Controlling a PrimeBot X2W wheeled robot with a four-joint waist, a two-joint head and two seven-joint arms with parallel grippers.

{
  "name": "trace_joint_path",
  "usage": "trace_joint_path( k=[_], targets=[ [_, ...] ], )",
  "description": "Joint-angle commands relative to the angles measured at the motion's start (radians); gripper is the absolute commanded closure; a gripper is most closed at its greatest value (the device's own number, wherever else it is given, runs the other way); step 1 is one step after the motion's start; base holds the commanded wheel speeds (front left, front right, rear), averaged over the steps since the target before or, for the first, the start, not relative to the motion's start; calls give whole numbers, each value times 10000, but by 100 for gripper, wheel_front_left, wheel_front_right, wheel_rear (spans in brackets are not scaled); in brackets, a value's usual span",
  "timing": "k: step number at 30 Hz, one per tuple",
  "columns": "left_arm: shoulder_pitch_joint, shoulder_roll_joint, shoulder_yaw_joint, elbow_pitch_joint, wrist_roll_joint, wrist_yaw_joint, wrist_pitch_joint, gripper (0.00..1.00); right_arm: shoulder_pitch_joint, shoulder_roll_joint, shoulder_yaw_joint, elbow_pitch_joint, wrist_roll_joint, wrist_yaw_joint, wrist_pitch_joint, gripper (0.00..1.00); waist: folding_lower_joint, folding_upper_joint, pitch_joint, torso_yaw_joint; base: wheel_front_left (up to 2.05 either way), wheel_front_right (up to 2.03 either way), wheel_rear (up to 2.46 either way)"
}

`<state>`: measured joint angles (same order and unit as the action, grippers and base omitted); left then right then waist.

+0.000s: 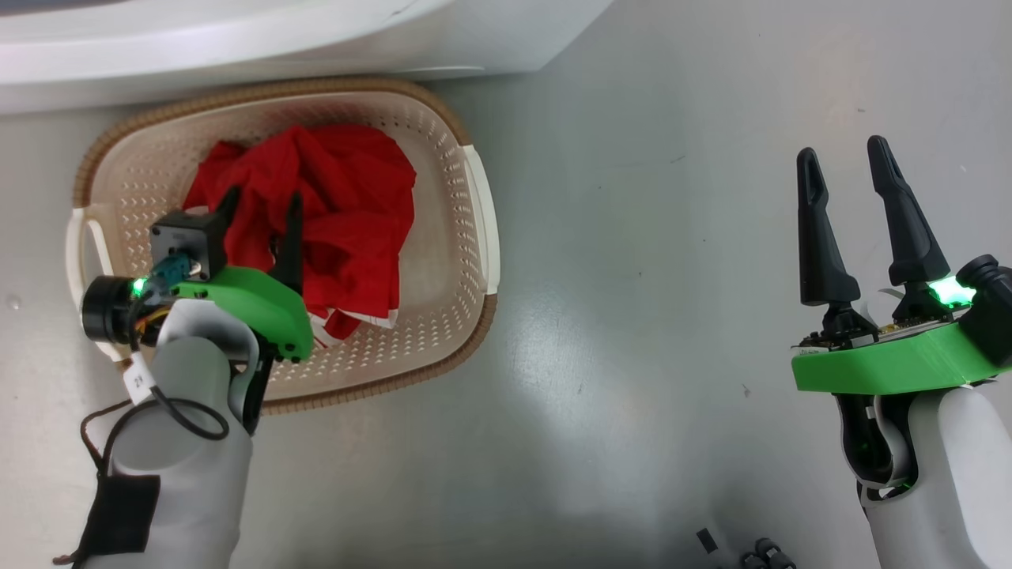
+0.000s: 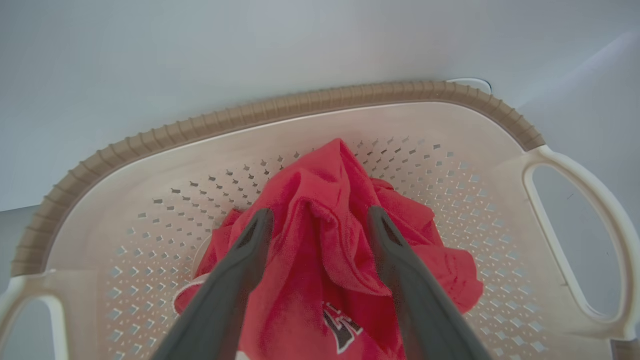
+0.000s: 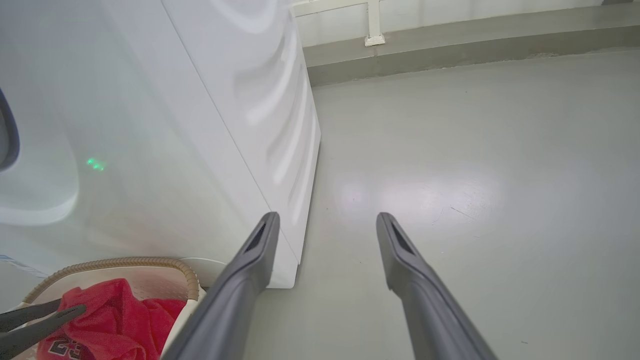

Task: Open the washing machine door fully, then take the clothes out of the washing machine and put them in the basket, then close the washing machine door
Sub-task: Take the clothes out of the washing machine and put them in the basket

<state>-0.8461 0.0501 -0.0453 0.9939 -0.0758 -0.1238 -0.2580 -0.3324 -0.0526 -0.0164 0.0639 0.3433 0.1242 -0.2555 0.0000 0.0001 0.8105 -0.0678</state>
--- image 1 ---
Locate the red garment with white trim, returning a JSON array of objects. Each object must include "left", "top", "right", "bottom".
[{"left": 183, "top": 124, "right": 417, "bottom": 341}]

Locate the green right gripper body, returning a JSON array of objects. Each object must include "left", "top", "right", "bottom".
[{"left": 791, "top": 277, "right": 1012, "bottom": 396}]

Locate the cream perforated basket brown rim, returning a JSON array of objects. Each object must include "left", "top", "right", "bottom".
[{"left": 65, "top": 77, "right": 500, "bottom": 416}]

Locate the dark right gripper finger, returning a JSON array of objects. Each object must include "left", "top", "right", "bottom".
[
  {"left": 867, "top": 135, "right": 951, "bottom": 287},
  {"left": 796, "top": 147, "right": 861, "bottom": 307}
]

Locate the white cable tag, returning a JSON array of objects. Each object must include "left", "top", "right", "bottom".
[{"left": 123, "top": 353, "right": 157, "bottom": 405}]

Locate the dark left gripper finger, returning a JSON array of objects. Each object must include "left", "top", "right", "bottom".
[
  {"left": 271, "top": 192, "right": 305, "bottom": 295},
  {"left": 213, "top": 186, "right": 243, "bottom": 239}
]

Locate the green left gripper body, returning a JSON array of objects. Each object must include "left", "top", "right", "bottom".
[{"left": 81, "top": 266, "right": 315, "bottom": 435}]

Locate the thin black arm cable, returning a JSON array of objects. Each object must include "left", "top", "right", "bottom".
[{"left": 54, "top": 348, "right": 230, "bottom": 566}]

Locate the white front-load washing machine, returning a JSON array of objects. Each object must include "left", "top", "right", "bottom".
[{"left": 0, "top": 0, "right": 614, "bottom": 115}]

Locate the black fabric strap patch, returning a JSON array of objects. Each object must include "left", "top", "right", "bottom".
[{"left": 75, "top": 474, "right": 161, "bottom": 562}]

